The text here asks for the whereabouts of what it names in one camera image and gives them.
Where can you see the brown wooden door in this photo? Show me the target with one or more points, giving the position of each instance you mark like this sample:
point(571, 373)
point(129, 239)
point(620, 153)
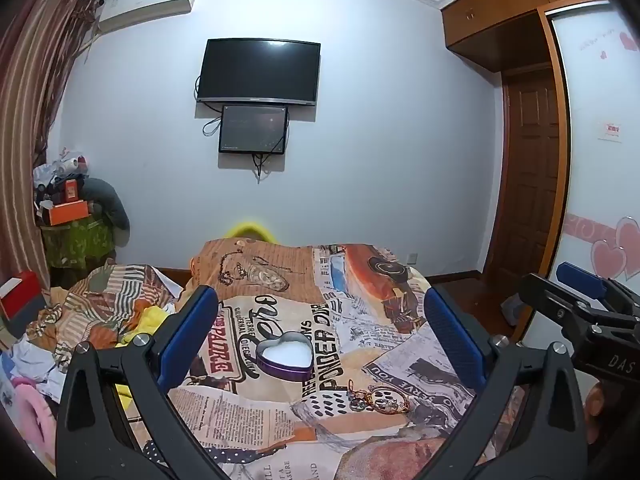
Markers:
point(532, 170)

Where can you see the beaded charm jewelry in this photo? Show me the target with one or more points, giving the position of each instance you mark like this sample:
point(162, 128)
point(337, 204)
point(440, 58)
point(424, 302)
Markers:
point(357, 402)

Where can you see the white plastic bags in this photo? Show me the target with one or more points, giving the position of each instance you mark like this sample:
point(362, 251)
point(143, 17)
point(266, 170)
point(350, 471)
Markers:
point(60, 165)

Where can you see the white clothes pile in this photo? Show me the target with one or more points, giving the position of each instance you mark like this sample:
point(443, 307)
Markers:
point(27, 360)

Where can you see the wooden overhead cabinet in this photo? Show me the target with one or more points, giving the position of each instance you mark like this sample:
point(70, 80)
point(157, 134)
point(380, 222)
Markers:
point(500, 15)

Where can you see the grey garment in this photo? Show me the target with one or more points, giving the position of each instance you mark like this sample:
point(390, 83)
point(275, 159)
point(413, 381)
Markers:
point(107, 205)

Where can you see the white heart-print wardrobe door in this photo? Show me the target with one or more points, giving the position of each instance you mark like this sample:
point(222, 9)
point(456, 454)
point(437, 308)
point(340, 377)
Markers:
point(595, 185)

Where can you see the purple heart-shaped tin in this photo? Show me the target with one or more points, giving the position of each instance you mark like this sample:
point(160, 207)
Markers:
point(286, 355)

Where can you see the orange box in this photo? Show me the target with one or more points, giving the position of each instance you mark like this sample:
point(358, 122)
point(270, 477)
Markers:
point(67, 212)

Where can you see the pink cloth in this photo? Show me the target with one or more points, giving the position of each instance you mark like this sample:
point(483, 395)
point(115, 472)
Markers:
point(32, 415)

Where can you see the white air conditioner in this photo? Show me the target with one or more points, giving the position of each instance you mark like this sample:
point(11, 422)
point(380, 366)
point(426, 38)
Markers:
point(150, 2)

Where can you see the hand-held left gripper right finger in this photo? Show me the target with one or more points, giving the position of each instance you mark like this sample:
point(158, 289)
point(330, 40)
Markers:
point(450, 335)

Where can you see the white bag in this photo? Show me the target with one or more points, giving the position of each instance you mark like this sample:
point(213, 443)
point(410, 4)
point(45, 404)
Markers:
point(512, 310)

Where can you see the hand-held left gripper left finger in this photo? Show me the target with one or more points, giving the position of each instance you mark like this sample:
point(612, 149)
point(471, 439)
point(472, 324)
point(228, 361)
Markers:
point(185, 335)

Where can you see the yellow plastic object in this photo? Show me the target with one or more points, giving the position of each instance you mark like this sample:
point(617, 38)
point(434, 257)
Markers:
point(250, 227)

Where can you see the printed blanket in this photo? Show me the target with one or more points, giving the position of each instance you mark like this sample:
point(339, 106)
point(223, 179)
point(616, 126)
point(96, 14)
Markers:
point(310, 280)

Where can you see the small red box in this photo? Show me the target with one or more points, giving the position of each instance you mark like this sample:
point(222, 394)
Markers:
point(71, 190)

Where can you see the person's right hand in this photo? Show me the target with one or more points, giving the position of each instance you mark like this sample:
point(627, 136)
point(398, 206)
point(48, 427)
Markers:
point(593, 412)

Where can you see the yellow cloth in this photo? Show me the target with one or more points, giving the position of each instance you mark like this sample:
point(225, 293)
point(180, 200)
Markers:
point(150, 320)

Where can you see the white label sticker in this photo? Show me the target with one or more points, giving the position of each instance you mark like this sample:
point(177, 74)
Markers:
point(610, 131)

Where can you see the small black wall monitor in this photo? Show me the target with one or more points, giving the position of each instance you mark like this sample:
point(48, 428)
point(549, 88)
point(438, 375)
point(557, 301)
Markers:
point(252, 130)

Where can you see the striped brown curtain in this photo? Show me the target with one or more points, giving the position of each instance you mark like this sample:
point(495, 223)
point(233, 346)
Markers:
point(30, 110)

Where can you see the wall socket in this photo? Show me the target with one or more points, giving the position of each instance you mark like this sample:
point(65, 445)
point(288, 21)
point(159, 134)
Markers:
point(412, 259)

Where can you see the red book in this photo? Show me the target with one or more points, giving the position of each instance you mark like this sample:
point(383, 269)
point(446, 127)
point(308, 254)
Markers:
point(20, 295)

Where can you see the green patterned cloth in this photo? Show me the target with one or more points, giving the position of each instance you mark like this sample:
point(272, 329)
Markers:
point(75, 245)

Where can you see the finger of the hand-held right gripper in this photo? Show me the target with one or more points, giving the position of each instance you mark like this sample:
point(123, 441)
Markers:
point(550, 300)
point(580, 280)

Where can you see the black wall television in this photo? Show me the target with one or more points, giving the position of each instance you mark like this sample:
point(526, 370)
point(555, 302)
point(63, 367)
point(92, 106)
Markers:
point(260, 70)

